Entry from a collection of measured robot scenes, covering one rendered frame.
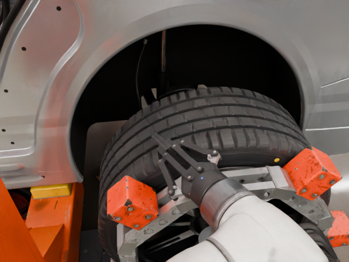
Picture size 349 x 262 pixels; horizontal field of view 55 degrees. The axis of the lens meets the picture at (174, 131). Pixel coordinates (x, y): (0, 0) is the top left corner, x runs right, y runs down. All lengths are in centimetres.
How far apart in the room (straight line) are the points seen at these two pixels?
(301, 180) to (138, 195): 35
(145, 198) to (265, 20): 55
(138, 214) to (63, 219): 57
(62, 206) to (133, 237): 54
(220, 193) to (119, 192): 26
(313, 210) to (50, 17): 79
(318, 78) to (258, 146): 43
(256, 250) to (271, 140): 36
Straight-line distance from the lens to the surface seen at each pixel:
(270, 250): 48
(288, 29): 100
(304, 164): 79
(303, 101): 118
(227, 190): 55
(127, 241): 81
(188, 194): 62
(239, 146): 75
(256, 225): 50
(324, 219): 92
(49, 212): 129
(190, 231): 101
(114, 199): 74
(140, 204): 72
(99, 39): 90
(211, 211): 56
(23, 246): 80
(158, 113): 86
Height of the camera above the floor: 168
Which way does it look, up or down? 42 degrees down
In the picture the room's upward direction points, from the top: straight up
